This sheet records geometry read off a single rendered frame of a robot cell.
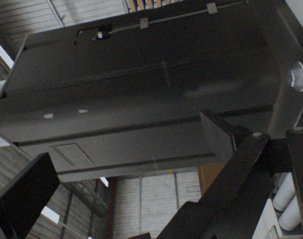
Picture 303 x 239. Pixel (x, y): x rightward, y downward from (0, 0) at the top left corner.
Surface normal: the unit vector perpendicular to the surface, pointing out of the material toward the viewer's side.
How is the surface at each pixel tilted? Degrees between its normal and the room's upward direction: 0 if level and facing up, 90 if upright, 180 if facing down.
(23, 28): 90
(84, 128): 90
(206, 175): 90
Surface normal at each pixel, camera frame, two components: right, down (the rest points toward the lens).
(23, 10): 0.01, 0.76
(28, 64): -0.22, -0.58
